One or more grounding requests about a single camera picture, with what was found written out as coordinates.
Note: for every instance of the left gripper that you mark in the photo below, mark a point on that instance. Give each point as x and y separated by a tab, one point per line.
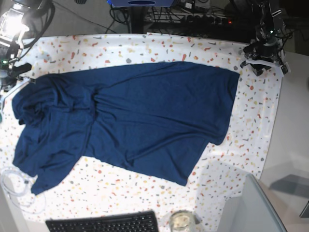
264	52

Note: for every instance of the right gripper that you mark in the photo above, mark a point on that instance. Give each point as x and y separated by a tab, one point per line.
7	77

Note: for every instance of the navy blue t-shirt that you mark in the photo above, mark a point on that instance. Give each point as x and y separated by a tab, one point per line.
154	119

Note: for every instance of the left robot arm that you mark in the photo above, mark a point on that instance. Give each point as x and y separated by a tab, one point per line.
270	25

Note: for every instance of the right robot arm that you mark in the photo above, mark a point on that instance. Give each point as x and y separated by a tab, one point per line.
14	24

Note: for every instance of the blue box with oval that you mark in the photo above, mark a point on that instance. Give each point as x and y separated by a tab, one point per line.
140	3

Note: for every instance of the terrazzo pattern table cover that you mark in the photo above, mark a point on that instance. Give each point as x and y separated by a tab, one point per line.
95	189

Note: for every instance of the grey laptop computer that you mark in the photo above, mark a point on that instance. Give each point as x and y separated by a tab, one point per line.
250	212

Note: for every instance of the clear glass jar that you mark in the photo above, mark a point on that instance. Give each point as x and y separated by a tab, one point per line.
182	221

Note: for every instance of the black computer keyboard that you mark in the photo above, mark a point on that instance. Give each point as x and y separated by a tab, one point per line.
133	222

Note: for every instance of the black wire rack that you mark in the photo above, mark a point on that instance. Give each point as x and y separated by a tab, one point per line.
180	15

